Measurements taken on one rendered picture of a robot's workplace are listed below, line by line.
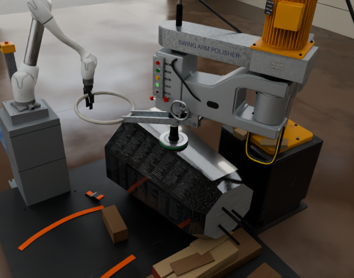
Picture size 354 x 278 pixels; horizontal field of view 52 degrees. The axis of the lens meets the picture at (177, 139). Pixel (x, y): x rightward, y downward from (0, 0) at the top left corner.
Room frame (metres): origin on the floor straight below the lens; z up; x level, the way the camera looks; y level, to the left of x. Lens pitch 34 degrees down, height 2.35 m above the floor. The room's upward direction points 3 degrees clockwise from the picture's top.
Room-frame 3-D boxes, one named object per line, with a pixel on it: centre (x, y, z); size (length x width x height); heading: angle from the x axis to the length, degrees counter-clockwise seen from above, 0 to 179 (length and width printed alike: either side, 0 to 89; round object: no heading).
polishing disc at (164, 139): (2.29, 0.02, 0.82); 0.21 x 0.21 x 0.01
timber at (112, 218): (2.12, 0.48, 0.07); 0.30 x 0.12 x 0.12; 29
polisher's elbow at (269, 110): (1.98, -0.56, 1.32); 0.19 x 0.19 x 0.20
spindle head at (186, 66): (2.25, -0.05, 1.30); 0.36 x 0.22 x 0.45; 62
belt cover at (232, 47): (2.13, -0.28, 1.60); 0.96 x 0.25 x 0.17; 62
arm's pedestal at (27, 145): (2.60, 1.24, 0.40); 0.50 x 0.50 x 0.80; 36
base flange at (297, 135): (2.59, -0.78, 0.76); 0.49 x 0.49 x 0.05; 35
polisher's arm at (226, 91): (2.09, -0.31, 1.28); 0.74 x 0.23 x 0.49; 62
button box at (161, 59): (2.23, 0.14, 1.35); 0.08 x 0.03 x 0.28; 62
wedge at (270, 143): (2.35, -0.75, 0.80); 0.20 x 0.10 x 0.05; 75
